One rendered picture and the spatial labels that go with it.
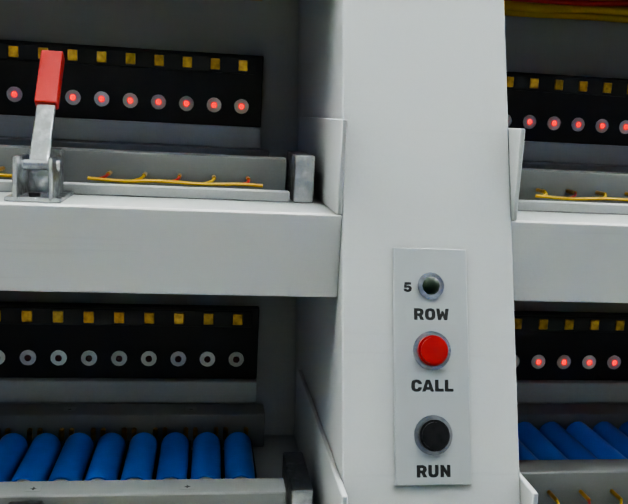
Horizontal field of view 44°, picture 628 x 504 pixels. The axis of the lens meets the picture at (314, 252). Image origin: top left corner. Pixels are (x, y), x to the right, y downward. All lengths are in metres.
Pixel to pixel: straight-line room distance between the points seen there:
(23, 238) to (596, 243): 0.31
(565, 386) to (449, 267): 0.23
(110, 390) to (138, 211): 0.20
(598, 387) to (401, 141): 0.29
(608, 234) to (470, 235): 0.08
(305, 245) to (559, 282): 0.15
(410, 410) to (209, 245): 0.13
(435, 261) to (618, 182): 0.17
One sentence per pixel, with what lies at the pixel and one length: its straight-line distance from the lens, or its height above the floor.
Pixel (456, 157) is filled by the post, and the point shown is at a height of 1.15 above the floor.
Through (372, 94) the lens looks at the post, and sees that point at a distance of 0.44.
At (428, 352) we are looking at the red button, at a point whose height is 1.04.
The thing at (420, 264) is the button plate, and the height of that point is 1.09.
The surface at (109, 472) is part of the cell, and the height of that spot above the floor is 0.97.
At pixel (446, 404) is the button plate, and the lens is 0.42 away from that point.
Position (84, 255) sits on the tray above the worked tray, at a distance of 0.42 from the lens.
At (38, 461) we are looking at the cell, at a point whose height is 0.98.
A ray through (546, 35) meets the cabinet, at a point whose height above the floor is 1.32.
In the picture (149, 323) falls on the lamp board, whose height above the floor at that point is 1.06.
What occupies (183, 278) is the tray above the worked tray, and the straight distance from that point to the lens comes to 0.41.
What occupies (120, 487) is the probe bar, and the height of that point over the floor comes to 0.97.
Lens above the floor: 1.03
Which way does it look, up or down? 9 degrees up
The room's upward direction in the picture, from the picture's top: straight up
